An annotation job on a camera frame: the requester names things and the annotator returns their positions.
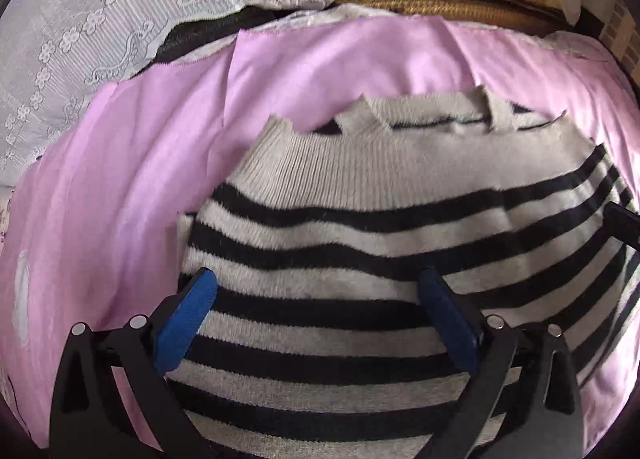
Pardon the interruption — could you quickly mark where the white lace cover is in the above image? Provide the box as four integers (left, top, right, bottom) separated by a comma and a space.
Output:
0, 0, 583, 177

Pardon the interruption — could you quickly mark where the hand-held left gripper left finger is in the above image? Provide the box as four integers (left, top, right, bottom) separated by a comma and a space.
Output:
49, 266, 218, 459

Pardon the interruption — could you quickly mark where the black cloth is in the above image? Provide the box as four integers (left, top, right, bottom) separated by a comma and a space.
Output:
145, 6, 301, 72

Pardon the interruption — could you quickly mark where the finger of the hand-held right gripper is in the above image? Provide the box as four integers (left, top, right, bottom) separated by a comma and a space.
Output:
602, 201, 640, 252

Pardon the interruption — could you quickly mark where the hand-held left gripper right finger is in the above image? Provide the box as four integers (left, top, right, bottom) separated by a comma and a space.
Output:
419, 266, 586, 459

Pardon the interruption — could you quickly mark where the lilac bed sheet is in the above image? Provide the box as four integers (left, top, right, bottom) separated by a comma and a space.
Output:
0, 4, 640, 459

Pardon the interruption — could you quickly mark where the beige checked curtain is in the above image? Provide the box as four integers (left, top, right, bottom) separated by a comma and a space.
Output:
597, 0, 633, 60

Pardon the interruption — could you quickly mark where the black and grey striped sweater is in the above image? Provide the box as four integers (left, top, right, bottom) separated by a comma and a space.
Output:
165, 85, 640, 459

